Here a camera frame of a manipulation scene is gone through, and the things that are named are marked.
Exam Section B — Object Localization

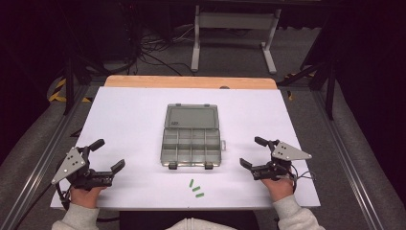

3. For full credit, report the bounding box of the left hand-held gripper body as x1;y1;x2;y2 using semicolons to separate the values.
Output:
51;146;115;192

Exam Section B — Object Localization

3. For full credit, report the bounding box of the person's left hand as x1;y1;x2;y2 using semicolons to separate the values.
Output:
69;186;108;210

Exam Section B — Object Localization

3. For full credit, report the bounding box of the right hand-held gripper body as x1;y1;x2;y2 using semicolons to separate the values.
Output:
251;141;313;181

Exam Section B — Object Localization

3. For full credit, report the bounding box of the person's right hand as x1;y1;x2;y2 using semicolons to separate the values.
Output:
260;176;296;203

